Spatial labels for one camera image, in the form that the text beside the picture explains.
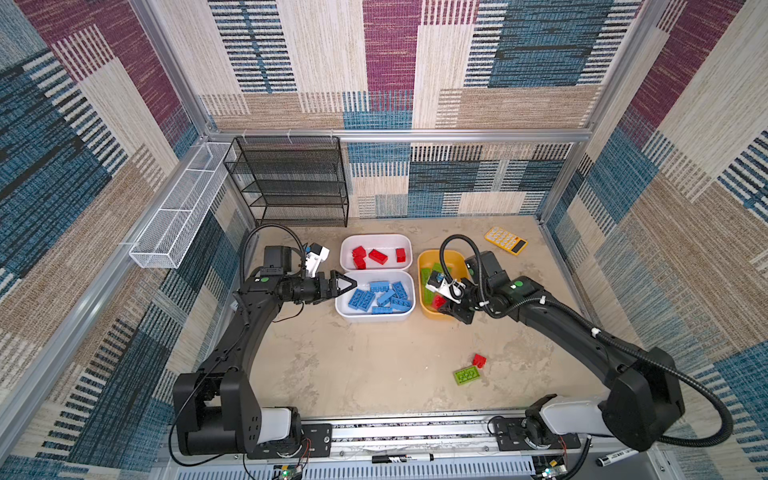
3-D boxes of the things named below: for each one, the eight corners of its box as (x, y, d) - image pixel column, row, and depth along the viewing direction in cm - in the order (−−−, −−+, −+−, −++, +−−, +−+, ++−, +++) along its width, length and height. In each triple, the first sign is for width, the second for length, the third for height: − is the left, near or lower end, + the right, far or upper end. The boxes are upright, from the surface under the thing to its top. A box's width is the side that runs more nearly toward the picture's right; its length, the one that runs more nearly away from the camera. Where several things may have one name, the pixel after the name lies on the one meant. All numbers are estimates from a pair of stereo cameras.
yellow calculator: (483, 238, 118) (484, 234, 116) (492, 227, 121) (493, 223, 119) (518, 257, 112) (520, 253, 110) (527, 245, 115) (529, 241, 113)
